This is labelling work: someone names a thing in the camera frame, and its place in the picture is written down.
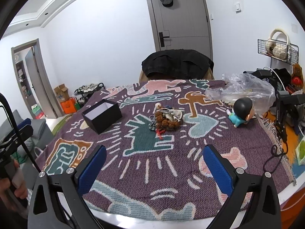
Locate brown bead bracelet pile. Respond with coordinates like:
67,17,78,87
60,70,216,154
148,102,184,139

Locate person's left hand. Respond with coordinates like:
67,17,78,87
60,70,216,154
1,160,28,212

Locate orange paper bag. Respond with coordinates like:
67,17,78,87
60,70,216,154
60,98,77,114

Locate cardboard box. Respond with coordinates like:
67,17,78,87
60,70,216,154
54,84,69,102

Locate black shoe rack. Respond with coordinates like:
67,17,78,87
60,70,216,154
73,82,105,108

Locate black open gift box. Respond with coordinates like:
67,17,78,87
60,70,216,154
82,99,122,134

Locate black haired boy figurine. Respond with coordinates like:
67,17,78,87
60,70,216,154
226,97,255,128

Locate clear plastic bag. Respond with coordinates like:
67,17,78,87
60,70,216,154
205,73,276,115

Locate patterned purple woven blanket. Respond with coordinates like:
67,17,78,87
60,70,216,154
37,79,295,221

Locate black jacket on chair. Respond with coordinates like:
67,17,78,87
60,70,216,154
142,49,214,79

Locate grey door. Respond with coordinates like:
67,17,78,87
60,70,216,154
146,0,213,59

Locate black wire wall basket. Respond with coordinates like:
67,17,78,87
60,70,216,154
258,39,299,66

